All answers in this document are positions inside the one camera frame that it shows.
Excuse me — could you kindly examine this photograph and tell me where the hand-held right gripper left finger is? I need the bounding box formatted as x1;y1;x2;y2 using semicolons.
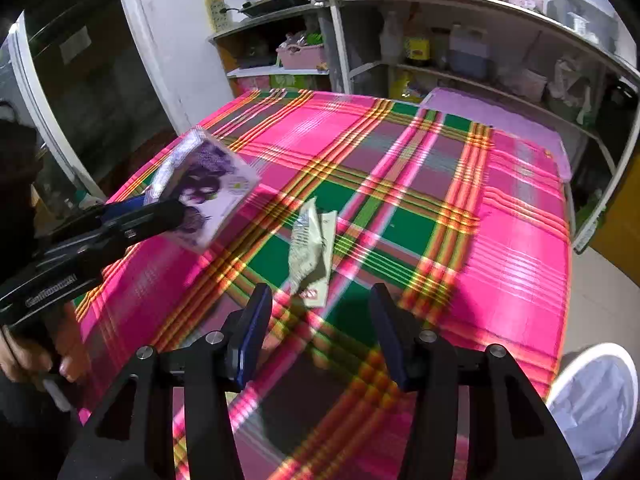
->
57;282;274;480

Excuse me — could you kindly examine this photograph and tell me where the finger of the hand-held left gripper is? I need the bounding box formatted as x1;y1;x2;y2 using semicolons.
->
37;199;187;274
75;195;156;226

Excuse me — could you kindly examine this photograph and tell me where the purple drink carton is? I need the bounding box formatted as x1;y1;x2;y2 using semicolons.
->
144;127;261;254

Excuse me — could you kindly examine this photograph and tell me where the pale green wrapper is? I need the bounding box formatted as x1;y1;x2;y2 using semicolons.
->
287;197;337;307

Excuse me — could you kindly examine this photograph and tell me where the white trash bin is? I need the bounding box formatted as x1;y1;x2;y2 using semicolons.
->
545;342;639;480

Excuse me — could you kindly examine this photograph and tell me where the person's left hand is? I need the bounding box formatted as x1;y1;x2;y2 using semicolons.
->
0;325;77;392

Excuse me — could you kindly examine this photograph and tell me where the white plastic bag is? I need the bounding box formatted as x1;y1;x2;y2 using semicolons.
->
547;57;596;111

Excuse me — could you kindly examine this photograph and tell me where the small white shelf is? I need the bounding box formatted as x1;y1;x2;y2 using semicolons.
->
208;2;334;99

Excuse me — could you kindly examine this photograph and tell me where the pink lidded storage box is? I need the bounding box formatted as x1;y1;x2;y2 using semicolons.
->
419;86;574;184

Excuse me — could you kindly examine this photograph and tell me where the clear storage box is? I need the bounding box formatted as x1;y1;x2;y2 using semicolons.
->
547;0;619;44

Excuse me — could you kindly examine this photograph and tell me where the black induction cooker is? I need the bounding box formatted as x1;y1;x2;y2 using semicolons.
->
240;0;346;16

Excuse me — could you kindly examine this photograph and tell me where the yellow label bottle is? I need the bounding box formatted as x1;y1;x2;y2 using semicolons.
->
404;15;432;66

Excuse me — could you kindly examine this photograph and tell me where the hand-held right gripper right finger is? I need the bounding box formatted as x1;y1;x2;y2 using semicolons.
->
369;282;583;480

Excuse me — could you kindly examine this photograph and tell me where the pink basket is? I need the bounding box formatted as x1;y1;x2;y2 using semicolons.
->
276;42;326;70

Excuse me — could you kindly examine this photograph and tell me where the clear plastic bottle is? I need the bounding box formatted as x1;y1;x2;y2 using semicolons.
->
382;12;405;64

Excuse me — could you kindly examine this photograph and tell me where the clear plastic container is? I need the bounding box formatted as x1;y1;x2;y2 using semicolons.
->
502;67;549;104

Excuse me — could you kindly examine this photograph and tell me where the white framed glass door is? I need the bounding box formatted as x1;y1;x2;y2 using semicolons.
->
0;10;106;221

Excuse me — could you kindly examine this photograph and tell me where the yellow power strip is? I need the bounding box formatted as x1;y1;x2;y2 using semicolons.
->
205;0;232;34

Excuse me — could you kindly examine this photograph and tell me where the pink plaid tablecloth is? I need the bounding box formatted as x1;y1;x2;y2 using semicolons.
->
75;89;572;480

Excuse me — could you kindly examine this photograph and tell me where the dark liquid jug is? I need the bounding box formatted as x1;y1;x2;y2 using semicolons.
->
447;25;489;80

